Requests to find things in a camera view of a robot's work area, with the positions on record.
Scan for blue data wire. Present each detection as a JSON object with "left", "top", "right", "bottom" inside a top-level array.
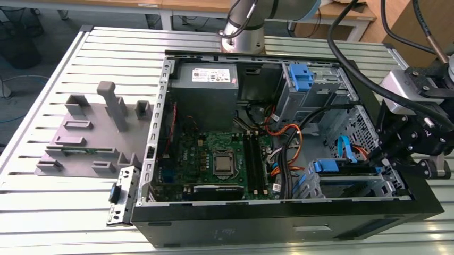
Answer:
[{"left": 335, "top": 134, "right": 359, "bottom": 165}]

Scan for hard disk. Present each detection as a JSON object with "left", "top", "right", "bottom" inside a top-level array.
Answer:
[{"left": 296, "top": 158, "right": 387, "bottom": 199}]

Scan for silver disk bay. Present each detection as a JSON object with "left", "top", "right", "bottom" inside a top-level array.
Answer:
[{"left": 306, "top": 157, "right": 407, "bottom": 199}]

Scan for silver drive cage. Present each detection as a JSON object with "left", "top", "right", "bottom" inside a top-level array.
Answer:
[{"left": 275, "top": 61, "right": 358, "bottom": 125}]

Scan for blue drive latch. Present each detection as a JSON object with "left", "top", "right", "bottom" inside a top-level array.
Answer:
[{"left": 288, "top": 63, "right": 315, "bottom": 93}]

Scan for black RAM slot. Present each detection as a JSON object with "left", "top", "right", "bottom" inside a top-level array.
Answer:
[
  {"left": 252, "top": 132, "right": 269, "bottom": 197},
  {"left": 243, "top": 132, "right": 257, "bottom": 197}
]

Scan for wooden cabinet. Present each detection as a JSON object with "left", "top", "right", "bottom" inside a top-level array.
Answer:
[{"left": 359, "top": 0, "right": 454, "bottom": 78}]

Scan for CPU socket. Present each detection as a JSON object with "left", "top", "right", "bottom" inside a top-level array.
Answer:
[{"left": 211, "top": 149, "right": 237, "bottom": 180}]

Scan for silver CPU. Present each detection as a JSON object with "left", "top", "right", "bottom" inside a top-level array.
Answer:
[{"left": 213, "top": 156, "right": 233, "bottom": 171}]

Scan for black open PC case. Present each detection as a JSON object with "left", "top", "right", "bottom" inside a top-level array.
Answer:
[{"left": 105, "top": 49, "right": 446, "bottom": 248}]

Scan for black graphics card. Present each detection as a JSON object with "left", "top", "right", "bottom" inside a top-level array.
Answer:
[{"left": 183, "top": 183, "right": 245, "bottom": 202}]

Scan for grey power supply unit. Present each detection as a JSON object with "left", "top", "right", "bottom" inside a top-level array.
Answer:
[{"left": 168, "top": 62, "right": 240, "bottom": 133}]

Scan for green motherboard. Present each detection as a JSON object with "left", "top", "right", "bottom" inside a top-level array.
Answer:
[{"left": 155, "top": 130, "right": 283, "bottom": 202}]

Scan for blue VGA connector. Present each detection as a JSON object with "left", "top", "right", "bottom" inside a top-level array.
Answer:
[{"left": 108, "top": 182, "right": 121, "bottom": 205}]

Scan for grey parts rack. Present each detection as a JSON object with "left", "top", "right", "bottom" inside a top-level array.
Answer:
[{"left": 33, "top": 81, "right": 157, "bottom": 178}]

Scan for green RAM stick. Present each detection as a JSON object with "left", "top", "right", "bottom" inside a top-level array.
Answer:
[{"left": 60, "top": 148, "right": 115, "bottom": 155}]

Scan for black waste bin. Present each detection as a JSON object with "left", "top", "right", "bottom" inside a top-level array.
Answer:
[{"left": 0, "top": 37, "right": 41, "bottom": 70}]

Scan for thick black case cable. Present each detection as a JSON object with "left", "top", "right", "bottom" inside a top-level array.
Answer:
[{"left": 278, "top": 104, "right": 358, "bottom": 200}]

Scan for orange power wire bundle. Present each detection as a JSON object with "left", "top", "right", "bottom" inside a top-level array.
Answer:
[{"left": 264, "top": 122, "right": 306, "bottom": 177}]

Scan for black cable copper end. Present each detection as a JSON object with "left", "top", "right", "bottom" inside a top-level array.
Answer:
[{"left": 411, "top": 0, "right": 451, "bottom": 64}]

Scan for thick black arm hose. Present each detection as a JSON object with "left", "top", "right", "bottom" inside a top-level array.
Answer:
[{"left": 326, "top": 0, "right": 446, "bottom": 128}]

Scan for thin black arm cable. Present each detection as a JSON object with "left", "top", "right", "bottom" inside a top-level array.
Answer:
[{"left": 380, "top": 0, "right": 436, "bottom": 54}]

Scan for yellow black power wires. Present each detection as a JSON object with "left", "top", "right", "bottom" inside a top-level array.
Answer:
[{"left": 232, "top": 116, "right": 265, "bottom": 133}]

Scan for small coloured header wires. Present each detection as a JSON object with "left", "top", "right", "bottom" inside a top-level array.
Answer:
[{"left": 185, "top": 114, "right": 200, "bottom": 132}]

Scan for red black fan wire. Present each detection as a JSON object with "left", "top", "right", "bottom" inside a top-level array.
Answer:
[{"left": 163, "top": 103, "right": 177, "bottom": 160}]

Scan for wooden desk white frame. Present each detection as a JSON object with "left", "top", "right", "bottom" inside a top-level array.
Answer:
[
  {"left": 161, "top": 0, "right": 378, "bottom": 42},
  {"left": 56, "top": 0, "right": 164, "bottom": 30}
]

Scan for blue floor cable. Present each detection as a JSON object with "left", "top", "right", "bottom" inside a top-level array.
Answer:
[{"left": 0, "top": 74, "right": 49, "bottom": 83}]

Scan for black wire basket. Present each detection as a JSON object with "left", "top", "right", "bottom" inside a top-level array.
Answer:
[{"left": 0, "top": 6, "right": 46, "bottom": 40}]

